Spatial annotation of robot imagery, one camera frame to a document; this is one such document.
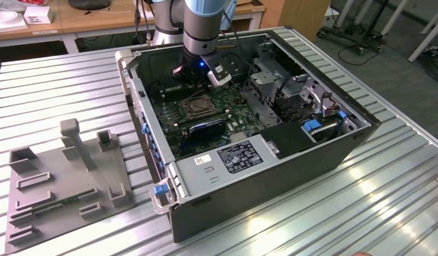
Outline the black plastic shroud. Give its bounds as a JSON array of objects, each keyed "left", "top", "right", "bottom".
[{"left": 260, "top": 123, "right": 321, "bottom": 160}]

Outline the silver green CPU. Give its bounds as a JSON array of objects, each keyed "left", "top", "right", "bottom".
[{"left": 187, "top": 100, "right": 211, "bottom": 112}]

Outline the green motherboard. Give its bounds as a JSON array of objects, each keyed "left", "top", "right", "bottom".
[{"left": 148, "top": 79, "right": 264, "bottom": 161}]

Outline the white cardboard box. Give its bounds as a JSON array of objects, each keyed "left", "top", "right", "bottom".
[{"left": 22, "top": 6, "right": 55, "bottom": 25}]

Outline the metal locking lever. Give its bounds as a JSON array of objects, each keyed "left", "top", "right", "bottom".
[{"left": 180, "top": 91, "right": 207, "bottom": 102}]

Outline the white table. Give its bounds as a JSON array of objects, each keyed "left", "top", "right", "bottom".
[{"left": 407, "top": 0, "right": 438, "bottom": 62}]

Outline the black wheeled stand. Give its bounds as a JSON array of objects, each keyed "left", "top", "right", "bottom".
[{"left": 316, "top": 0, "right": 392, "bottom": 55}]

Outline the black graphics card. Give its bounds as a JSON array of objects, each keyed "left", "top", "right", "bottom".
[{"left": 187, "top": 119, "right": 228, "bottom": 142}]

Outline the black grey PC case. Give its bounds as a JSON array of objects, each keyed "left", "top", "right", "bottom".
[{"left": 113, "top": 29, "right": 382, "bottom": 243}]

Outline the metal socket cover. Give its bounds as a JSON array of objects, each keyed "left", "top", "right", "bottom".
[{"left": 180, "top": 97, "right": 220, "bottom": 118}]

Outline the black round monitor base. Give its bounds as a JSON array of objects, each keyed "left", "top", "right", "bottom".
[{"left": 68, "top": 0, "right": 111, "bottom": 10}]

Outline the green RAM stick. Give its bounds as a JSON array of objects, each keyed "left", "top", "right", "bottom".
[{"left": 30, "top": 195, "right": 81, "bottom": 214}]

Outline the silver metal disk bay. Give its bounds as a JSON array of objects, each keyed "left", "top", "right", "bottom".
[{"left": 247, "top": 57, "right": 301, "bottom": 122}]

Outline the white foam tray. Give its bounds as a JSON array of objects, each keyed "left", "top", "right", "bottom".
[{"left": 0, "top": 10, "right": 28, "bottom": 35}]

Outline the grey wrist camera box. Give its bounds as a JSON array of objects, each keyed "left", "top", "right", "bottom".
[{"left": 200, "top": 54, "right": 241, "bottom": 88}]

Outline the blue drive handle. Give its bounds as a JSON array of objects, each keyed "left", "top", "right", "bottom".
[{"left": 299, "top": 119, "right": 321, "bottom": 133}]

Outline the wooden cabinet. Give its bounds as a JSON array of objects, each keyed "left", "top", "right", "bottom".
[{"left": 277, "top": 0, "right": 329, "bottom": 43}]

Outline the grey parts rack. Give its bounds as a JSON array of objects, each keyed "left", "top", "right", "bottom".
[{"left": 4, "top": 118, "right": 136, "bottom": 254}]

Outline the grey power supply unit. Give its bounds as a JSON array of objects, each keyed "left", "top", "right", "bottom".
[{"left": 167, "top": 134, "right": 280, "bottom": 205}]

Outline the CPU socket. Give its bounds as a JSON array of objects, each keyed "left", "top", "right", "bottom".
[{"left": 177, "top": 95, "right": 221, "bottom": 120}]

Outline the black hanging cable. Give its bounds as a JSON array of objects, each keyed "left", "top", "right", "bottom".
[
  {"left": 133, "top": 0, "right": 145, "bottom": 27},
  {"left": 143, "top": 0, "right": 153, "bottom": 46}
]

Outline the wooden desk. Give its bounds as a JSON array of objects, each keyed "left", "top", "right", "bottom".
[{"left": 0, "top": 0, "right": 268, "bottom": 55}]

